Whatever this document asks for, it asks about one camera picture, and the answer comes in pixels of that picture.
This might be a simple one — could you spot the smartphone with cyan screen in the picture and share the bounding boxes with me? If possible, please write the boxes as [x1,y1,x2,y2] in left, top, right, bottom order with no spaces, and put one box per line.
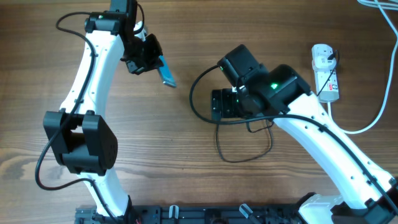
[157,55,177,88]

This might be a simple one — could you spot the black charging cable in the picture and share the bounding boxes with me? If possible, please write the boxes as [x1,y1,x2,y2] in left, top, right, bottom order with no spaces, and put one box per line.
[214,49,340,164]

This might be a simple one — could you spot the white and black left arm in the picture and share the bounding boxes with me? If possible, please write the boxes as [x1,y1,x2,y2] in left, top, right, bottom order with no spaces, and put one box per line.
[43,0,176,223]

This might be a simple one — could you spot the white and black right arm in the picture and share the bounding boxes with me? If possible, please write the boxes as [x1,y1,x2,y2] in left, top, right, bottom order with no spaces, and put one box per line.
[217,45,397,223]

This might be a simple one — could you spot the white charger adapter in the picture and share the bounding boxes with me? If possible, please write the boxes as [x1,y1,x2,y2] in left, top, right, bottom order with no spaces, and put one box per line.
[312,44,336,72]

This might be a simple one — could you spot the white power strip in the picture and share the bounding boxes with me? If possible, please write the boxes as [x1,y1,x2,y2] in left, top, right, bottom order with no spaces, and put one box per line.
[314,70,340,103]

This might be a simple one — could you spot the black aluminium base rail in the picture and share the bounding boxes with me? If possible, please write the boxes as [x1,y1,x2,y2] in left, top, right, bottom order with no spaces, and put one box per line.
[75,203,305,224]

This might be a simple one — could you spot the white power strip cord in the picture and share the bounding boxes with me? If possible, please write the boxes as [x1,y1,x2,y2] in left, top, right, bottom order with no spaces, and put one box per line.
[326,0,398,136]

